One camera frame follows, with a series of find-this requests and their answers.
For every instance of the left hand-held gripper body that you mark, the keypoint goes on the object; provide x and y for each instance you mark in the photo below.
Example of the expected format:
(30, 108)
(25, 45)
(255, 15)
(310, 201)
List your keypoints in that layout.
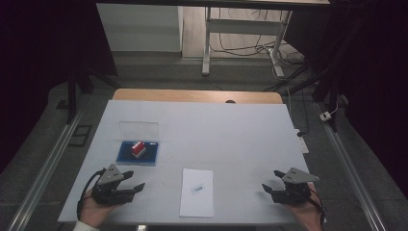
(107, 192)

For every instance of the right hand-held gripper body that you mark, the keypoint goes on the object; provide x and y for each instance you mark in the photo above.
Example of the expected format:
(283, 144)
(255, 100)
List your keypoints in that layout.
(295, 192)

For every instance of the blue ink pad box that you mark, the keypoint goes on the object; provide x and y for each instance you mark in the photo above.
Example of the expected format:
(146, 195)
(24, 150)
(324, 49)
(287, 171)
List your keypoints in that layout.
(147, 159)

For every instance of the red stamp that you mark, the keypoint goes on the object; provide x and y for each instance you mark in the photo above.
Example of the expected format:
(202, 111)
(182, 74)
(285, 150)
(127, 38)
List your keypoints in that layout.
(139, 149)

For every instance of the white paper sheet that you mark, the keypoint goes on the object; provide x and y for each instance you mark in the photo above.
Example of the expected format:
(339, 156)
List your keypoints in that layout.
(197, 205)

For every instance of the person's left hand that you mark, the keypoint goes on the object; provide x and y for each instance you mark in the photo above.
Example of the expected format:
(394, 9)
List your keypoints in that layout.
(93, 211)

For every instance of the person's right hand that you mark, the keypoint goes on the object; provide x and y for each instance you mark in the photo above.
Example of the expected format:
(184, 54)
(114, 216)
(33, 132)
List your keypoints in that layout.
(304, 215)

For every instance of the silver table clamp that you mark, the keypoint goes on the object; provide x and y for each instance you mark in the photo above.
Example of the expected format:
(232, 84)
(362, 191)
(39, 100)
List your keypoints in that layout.
(141, 228)

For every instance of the person's left white sleeve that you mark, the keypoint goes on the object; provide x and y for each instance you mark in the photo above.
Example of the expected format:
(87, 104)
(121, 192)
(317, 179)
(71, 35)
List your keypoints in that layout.
(84, 227)

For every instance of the large white table cover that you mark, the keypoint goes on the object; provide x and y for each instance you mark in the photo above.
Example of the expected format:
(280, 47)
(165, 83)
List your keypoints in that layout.
(224, 134)

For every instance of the white plug adapter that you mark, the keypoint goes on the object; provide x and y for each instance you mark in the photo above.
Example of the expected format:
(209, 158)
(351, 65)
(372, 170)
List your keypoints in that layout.
(325, 116)

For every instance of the dark round table grommet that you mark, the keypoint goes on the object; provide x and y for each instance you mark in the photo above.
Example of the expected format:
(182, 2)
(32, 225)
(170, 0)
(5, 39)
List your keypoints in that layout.
(230, 101)

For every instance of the black metal stand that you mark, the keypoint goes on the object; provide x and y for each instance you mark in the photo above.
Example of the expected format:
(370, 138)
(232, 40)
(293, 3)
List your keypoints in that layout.
(71, 96)
(330, 96)

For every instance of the dark curtain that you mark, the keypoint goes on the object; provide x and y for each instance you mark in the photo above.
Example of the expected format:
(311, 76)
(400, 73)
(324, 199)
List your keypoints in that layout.
(32, 64)
(378, 80)

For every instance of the white cabinet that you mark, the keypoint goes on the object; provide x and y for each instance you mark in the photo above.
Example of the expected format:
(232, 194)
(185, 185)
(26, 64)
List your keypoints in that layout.
(138, 29)

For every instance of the aluminium rail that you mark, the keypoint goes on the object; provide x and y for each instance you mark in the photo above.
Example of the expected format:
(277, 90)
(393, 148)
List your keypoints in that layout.
(349, 166)
(48, 166)

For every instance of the black rectangular floor frame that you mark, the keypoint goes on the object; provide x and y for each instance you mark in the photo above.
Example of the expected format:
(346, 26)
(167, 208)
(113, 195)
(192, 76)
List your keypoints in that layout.
(80, 136)

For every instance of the white desk frame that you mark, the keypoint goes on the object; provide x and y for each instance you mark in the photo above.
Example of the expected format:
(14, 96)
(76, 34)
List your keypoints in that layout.
(243, 27)

